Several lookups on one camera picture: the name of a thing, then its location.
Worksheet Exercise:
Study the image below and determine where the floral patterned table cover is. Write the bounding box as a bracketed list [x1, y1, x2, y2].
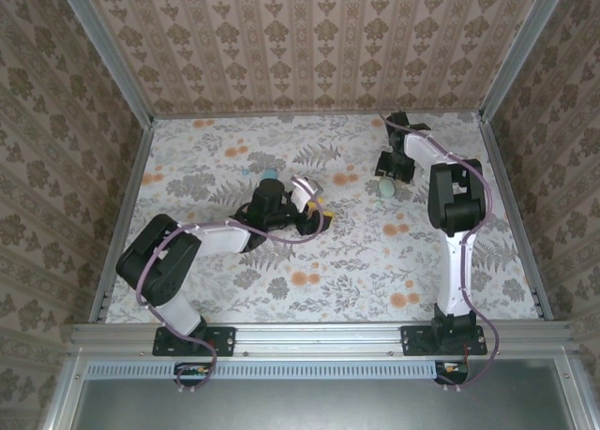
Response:
[105, 111, 540, 323]

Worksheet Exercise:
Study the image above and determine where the grey sheet metal panel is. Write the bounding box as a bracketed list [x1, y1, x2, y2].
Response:
[41, 359, 587, 430]

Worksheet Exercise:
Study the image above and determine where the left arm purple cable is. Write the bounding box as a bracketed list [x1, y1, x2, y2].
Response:
[133, 176, 327, 393]

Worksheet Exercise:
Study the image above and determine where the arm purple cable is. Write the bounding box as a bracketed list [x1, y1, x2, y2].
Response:
[379, 113, 501, 393]
[133, 176, 327, 393]

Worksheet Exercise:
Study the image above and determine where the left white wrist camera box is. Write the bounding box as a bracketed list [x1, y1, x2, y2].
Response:
[289, 175, 324, 211]

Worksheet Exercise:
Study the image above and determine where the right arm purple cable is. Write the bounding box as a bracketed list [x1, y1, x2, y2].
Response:
[379, 113, 501, 393]

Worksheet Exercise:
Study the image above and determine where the aluminium table side rail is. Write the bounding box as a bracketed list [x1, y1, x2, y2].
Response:
[86, 118, 156, 326]
[477, 113, 557, 321]

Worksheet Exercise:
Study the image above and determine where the aluminium frame cross rail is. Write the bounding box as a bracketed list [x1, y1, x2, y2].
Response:
[69, 321, 576, 356]

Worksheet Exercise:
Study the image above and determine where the aluminium corner post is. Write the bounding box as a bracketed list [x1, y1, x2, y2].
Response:
[54, 0, 156, 126]
[477, 0, 571, 122]

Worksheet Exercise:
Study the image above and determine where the grey slotted cable duct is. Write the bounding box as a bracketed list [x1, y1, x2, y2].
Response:
[86, 360, 440, 379]

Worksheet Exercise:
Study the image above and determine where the small circuit board with wires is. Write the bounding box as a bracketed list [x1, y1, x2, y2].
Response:
[173, 362, 213, 388]
[434, 360, 470, 387]

